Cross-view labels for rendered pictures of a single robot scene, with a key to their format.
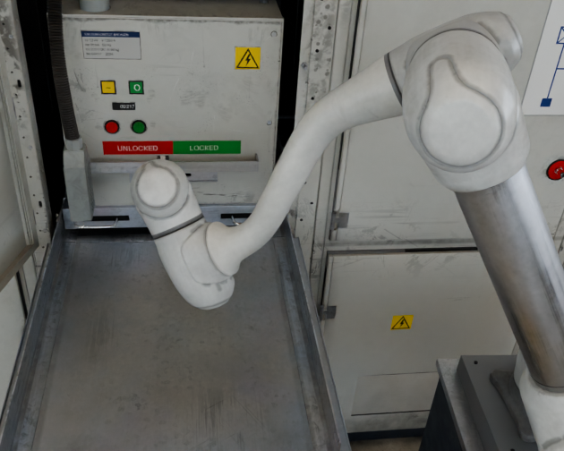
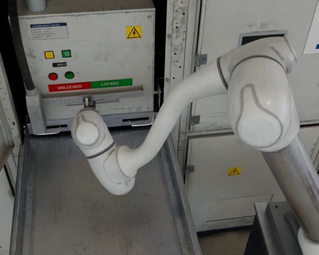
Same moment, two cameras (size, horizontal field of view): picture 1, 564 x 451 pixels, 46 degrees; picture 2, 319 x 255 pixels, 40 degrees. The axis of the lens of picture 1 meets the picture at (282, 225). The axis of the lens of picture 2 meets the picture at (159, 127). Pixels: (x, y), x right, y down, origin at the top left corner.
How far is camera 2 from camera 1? 0.30 m
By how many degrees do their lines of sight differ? 9
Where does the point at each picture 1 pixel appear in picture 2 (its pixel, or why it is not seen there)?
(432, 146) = (243, 138)
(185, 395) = (111, 240)
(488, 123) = (274, 129)
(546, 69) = not seen: outside the picture
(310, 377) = (181, 224)
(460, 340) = (270, 178)
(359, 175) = not seen: hidden behind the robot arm
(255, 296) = (146, 173)
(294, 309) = (169, 180)
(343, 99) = (193, 85)
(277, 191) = (157, 133)
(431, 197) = not seen: hidden behind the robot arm
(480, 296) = not seen: hidden behind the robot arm
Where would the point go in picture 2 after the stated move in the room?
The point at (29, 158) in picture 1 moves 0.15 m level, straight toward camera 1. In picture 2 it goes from (5, 99) to (12, 125)
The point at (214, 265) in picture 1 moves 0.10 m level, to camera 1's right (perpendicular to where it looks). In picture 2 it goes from (123, 173) to (156, 174)
